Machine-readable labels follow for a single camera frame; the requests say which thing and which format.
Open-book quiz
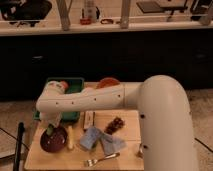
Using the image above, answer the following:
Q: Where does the bunch of dark grapes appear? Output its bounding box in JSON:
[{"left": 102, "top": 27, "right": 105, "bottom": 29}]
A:
[{"left": 104, "top": 117, "right": 125, "bottom": 135}]

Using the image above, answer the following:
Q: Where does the dark purple bowl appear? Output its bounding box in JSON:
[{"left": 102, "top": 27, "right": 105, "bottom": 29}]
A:
[{"left": 40, "top": 126, "right": 68, "bottom": 153}]

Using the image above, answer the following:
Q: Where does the green pepper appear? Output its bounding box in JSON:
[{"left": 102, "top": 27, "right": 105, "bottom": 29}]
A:
[{"left": 46, "top": 124, "right": 54, "bottom": 136}]

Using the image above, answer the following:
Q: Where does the wooden cutting board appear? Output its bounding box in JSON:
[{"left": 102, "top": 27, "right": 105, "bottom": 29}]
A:
[{"left": 24, "top": 110, "right": 144, "bottom": 171}]

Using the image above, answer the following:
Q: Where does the black pole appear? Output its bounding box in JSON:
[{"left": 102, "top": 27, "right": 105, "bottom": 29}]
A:
[{"left": 13, "top": 122, "right": 25, "bottom": 171}]

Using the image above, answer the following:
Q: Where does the pale yellow corn cob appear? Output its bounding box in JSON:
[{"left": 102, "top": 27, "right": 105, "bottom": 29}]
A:
[{"left": 68, "top": 126, "right": 74, "bottom": 150}]

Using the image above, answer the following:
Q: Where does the silver fork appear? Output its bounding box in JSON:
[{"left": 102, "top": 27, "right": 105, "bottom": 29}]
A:
[{"left": 84, "top": 152, "right": 120, "bottom": 167}]

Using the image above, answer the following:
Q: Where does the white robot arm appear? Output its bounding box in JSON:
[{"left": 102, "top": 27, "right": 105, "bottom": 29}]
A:
[{"left": 36, "top": 75, "right": 199, "bottom": 171}]

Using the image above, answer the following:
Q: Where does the small wooden block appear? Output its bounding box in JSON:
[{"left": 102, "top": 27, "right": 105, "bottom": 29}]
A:
[{"left": 83, "top": 111, "right": 95, "bottom": 130}]

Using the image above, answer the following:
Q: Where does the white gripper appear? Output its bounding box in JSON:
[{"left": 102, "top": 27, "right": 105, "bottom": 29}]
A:
[{"left": 40, "top": 113, "right": 62, "bottom": 128}]

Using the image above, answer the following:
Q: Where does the blue cloth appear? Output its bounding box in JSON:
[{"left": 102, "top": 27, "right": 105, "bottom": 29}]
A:
[{"left": 80, "top": 126, "right": 126, "bottom": 155}]

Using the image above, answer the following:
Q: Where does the red and white object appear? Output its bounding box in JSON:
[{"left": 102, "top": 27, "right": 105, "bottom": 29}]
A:
[{"left": 55, "top": 81, "right": 69, "bottom": 91}]

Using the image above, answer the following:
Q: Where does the green plastic tray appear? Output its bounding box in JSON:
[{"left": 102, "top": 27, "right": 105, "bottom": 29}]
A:
[{"left": 34, "top": 77, "right": 84, "bottom": 122}]

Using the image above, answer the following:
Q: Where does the orange plate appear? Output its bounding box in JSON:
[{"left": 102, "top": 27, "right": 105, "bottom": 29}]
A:
[{"left": 97, "top": 77, "right": 120, "bottom": 89}]

